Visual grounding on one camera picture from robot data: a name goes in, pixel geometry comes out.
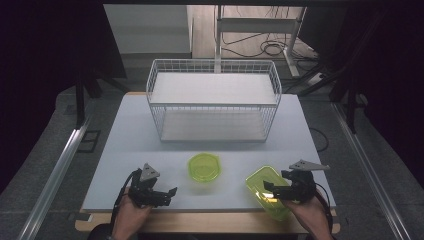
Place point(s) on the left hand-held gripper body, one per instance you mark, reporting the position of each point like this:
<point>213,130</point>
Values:
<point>145,186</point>

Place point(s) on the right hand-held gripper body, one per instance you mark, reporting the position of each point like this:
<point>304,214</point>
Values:
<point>300,183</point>

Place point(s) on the rectangular green-lidded plastic container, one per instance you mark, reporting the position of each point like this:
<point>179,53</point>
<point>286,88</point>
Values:
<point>265,190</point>

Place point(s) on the round green-lidded plastic container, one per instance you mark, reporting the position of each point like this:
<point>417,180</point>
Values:
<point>203,167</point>

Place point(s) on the person's right hand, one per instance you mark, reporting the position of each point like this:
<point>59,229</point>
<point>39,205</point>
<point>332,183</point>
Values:
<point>308,213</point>

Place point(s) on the person's left hand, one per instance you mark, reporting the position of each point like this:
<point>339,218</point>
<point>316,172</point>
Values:
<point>131,216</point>

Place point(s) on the black metal stand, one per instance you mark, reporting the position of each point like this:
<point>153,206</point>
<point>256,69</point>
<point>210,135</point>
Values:
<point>351,100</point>
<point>80,100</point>

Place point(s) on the white cabinet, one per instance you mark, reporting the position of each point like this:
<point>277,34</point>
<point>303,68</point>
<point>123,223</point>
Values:
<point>146,30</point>

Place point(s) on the aluminium floor rail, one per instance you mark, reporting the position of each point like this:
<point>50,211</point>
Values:
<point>53,180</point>
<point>370,173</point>

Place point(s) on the black floor socket frame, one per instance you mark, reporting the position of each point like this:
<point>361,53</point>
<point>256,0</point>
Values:
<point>89,141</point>

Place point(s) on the white metal desk frame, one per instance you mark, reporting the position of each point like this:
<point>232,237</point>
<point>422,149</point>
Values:
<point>256,25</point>

